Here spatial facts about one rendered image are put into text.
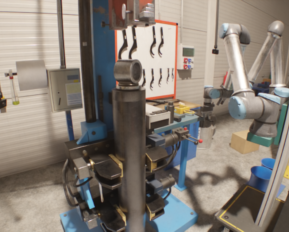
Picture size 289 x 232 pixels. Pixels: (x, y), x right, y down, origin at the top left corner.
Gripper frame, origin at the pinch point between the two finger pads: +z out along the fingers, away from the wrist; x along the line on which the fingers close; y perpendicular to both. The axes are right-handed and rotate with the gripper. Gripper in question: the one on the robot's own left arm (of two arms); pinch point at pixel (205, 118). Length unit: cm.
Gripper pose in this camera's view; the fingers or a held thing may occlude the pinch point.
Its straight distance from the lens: 198.2
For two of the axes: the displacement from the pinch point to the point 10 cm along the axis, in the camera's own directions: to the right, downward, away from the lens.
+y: -3.6, -2.8, 8.9
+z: 0.0, 9.5, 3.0
